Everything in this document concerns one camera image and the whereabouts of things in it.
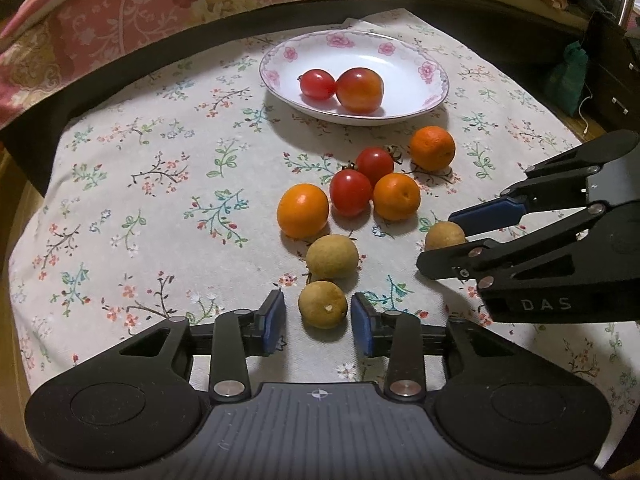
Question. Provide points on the dark drawer cabinet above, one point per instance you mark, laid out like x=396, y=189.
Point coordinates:
x=612, y=85

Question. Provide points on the white floral rimmed plate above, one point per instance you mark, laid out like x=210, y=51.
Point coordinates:
x=350, y=52

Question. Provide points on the pink floral bedsheet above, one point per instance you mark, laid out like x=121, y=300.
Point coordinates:
x=125, y=25

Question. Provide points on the small red tomato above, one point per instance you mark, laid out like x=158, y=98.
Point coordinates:
x=317, y=84

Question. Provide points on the white floral tablecloth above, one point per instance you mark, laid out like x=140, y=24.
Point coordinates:
x=150, y=210

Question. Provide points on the large red orange tomato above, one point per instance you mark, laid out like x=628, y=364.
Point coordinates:
x=360, y=91

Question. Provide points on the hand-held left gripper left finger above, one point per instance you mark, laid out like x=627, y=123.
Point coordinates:
x=274, y=321

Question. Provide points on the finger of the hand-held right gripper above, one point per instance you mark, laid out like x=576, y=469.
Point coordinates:
x=492, y=214
x=450, y=264

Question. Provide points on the green cloth pouch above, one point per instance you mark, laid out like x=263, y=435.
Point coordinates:
x=567, y=75

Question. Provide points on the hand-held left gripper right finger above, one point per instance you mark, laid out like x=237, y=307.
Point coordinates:
x=361, y=327

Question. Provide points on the large orange mandarin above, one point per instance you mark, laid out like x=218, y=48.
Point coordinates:
x=303, y=211

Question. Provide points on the brown longan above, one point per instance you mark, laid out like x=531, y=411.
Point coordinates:
x=331, y=257
x=323, y=305
x=444, y=236

